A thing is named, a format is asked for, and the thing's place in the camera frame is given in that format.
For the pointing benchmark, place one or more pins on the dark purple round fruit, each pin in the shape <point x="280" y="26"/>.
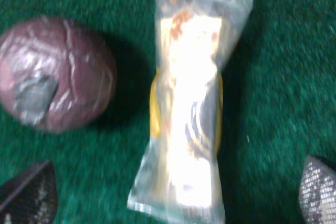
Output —
<point x="56" y="74"/>

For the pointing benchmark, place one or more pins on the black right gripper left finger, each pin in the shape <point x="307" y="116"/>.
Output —
<point x="30" y="196"/>

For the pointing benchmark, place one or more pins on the green felt table cover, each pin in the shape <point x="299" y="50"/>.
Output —
<point x="279" y="107"/>

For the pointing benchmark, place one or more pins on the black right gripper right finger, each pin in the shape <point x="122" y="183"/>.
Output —
<point x="317" y="190"/>

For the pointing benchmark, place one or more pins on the snack packet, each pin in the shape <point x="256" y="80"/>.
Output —
<point x="178" y="179"/>

